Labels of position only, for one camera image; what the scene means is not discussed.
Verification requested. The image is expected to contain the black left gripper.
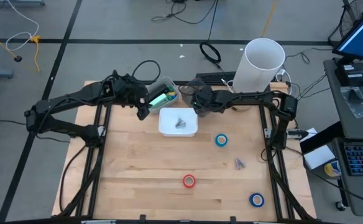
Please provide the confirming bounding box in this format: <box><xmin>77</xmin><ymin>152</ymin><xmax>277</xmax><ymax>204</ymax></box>
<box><xmin>116</xmin><ymin>74</ymin><xmax>151</xmax><ymax>121</ymax></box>

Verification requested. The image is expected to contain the light blue tape roll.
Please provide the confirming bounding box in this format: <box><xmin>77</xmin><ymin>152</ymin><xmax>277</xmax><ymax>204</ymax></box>
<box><xmin>214</xmin><ymin>134</ymin><xmax>229</xmax><ymax>148</ymax></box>

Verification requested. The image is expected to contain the red tape roll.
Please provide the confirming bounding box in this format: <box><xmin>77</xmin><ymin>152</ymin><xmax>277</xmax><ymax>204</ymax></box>
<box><xmin>182</xmin><ymin>174</ymin><xmax>196</xmax><ymax>189</ymax></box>

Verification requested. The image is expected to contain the dark blue tape roll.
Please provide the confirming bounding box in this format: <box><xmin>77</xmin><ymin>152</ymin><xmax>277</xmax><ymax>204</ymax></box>
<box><xmin>249</xmin><ymin>192</ymin><xmax>265</xmax><ymax>208</ymax></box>

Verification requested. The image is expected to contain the black keyboard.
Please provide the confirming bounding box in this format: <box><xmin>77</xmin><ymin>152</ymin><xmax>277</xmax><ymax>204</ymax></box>
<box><xmin>195</xmin><ymin>71</ymin><xmax>237</xmax><ymax>85</ymax></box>

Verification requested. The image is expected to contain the white plastic bin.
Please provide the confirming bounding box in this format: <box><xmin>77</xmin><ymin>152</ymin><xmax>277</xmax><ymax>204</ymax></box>
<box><xmin>158</xmin><ymin>107</ymin><xmax>198</xmax><ymax>138</ymax></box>

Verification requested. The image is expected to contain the translucent light grey plastic bin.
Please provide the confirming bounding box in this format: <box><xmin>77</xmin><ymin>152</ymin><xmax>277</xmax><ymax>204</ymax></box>
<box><xmin>144</xmin><ymin>77</ymin><xmax>180</xmax><ymax>114</ymax></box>

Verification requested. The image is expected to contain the white power adapter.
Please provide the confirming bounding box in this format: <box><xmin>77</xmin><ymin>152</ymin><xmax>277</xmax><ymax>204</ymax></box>
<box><xmin>274</xmin><ymin>68</ymin><xmax>293</xmax><ymax>97</ymax></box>

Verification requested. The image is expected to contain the white cardboard box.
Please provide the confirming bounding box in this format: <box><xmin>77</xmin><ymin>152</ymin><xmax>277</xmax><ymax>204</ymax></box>
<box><xmin>302</xmin><ymin>144</ymin><xmax>336</xmax><ymax>170</ymax></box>

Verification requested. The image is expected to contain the yellow and blue roll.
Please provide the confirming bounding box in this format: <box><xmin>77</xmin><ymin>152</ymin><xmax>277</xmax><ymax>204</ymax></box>
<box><xmin>323</xmin><ymin>161</ymin><xmax>341</xmax><ymax>177</ymax></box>

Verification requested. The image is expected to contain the black mini computer box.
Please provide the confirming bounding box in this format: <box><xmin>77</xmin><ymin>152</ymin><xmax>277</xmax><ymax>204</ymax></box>
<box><xmin>334</xmin><ymin>63</ymin><xmax>363</xmax><ymax>87</ymax></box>

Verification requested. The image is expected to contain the clear plastic bag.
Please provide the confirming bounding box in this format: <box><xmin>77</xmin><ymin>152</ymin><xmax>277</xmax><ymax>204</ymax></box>
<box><xmin>339</xmin><ymin>86</ymin><xmax>363</xmax><ymax>119</ymax></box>

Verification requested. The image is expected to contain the grey side desk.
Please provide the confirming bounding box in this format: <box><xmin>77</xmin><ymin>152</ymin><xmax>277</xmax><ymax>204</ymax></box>
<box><xmin>323</xmin><ymin>57</ymin><xmax>363</xmax><ymax>218</ymax></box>

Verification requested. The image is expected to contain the computer monitor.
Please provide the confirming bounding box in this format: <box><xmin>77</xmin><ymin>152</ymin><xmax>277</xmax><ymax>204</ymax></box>
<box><xmin>332</xmin><ymin>0</ymin><xmax>363</xmax><ymax>65</ymax></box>

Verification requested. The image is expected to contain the black floor fan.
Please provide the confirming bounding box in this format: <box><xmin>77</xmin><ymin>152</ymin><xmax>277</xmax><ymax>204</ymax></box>
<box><xmin>338</xmin><ymin>0</ymin><xmax>363</xmax><ymax>38</ymax></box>

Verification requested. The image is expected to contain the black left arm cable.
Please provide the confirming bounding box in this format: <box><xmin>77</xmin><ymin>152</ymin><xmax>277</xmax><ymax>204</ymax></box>
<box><xmin>131</xmin><ymin>60</ymin><xmax>162</xmax><ymax>85</ymax></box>

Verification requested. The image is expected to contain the coiled black cable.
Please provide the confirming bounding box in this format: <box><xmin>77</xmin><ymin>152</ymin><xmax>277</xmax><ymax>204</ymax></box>
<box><xmin>199</xmin><ymin>42</ymin><xmax>222</xmax><ymax>65</ymax></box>

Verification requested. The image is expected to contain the black floor cable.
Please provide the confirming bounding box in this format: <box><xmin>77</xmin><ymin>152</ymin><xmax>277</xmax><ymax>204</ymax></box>
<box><xmin>150</xmin><ymin>0</ymin><xmax>219</xmax><ymax>43</ymax></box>

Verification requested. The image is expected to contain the black aluminium table frame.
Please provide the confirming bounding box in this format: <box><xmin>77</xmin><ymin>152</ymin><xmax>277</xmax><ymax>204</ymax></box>
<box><xmin>58</xmin><ymin>70</ymin><xmax>318</xmax><ymax>224</ymax></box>

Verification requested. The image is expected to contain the yellow hanging cable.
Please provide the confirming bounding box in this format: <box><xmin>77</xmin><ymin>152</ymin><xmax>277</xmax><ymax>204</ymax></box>
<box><xmin>260</xmin><ymin>0</ymin><xmax>278</xmax><ymax>38</ymax></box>

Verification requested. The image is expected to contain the yellow floor cable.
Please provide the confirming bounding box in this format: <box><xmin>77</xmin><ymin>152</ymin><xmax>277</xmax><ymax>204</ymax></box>
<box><xmin>0</xmin><ymin>26</ymin><xmax>42</xmax><ymax>74</ymax></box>

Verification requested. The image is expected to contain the white floor cable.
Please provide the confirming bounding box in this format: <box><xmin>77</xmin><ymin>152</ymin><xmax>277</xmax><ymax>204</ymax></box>
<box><xmin>4</xmin><ymin>0</ymin><xmax>40</xmax><ymax>52</ymax></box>

